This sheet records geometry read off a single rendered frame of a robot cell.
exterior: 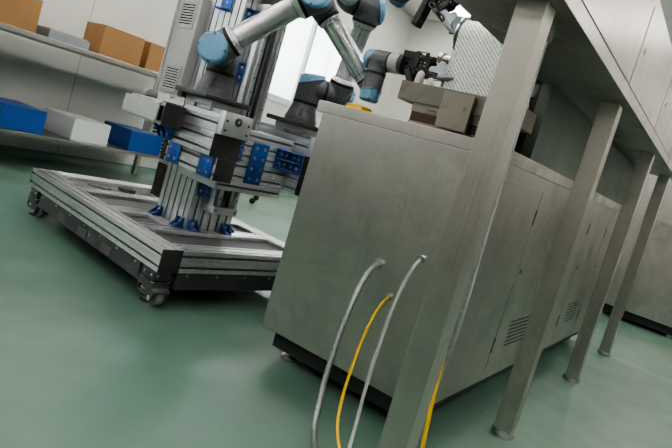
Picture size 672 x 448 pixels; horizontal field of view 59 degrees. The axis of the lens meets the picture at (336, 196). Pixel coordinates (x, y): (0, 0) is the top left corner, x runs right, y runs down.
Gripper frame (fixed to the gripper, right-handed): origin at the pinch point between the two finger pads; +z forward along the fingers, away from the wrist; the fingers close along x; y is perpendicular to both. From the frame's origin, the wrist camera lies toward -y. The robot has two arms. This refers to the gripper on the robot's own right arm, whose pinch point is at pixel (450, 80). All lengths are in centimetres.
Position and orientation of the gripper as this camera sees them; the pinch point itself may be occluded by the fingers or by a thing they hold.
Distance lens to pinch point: 209.6
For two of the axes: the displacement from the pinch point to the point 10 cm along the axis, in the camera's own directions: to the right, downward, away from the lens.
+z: 7.9, 2.8, -5.5
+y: 2.8, -9.6, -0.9
